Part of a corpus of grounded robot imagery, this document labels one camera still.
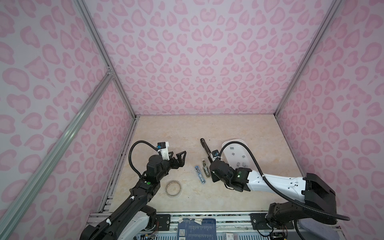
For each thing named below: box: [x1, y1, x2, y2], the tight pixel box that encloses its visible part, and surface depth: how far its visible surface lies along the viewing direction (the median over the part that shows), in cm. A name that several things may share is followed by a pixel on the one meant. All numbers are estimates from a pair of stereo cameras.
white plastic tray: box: [220, 141, 258, 171], surface depth 92 cm
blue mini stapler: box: [194, 165, 206, 185], surface depth 90 cm
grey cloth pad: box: [297, 218, 339, 240], surface depth 70 cm
